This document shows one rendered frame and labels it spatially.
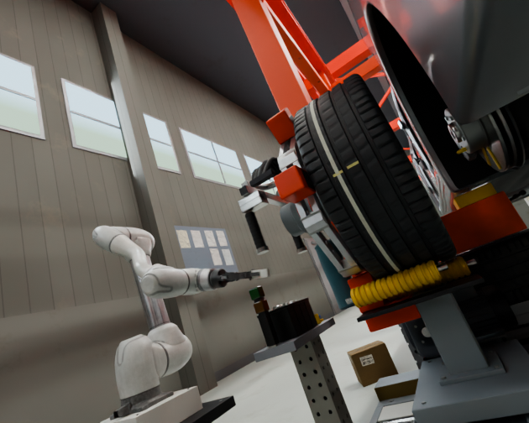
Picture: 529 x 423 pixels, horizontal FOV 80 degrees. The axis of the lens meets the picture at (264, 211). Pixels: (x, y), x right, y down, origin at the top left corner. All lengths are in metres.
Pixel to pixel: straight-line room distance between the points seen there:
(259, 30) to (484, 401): 1.98
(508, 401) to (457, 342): 0.19
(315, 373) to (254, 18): 1.93
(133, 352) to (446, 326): 1.14
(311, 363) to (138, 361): 0.69
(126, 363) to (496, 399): 1.22
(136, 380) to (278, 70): 1.66
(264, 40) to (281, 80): 0.30
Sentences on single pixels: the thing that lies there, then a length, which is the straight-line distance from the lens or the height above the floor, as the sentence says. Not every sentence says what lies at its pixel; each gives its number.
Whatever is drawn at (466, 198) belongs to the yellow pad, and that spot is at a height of 0.71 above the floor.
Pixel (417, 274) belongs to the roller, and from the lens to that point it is 0.96.
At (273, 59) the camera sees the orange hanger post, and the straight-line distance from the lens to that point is 2.00.
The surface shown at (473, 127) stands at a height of 0.82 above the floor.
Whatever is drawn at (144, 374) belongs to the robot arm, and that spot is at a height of 0.51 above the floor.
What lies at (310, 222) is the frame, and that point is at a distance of 0.90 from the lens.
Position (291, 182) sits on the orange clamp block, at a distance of 0.83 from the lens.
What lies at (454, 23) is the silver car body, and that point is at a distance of 0.46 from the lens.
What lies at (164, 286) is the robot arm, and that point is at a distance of 1.19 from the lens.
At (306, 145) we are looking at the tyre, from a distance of 0.89.
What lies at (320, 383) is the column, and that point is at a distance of 1.38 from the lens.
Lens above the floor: 0.55
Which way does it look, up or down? 18 degrees up
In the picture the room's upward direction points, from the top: 21 degrees counter-clockwise
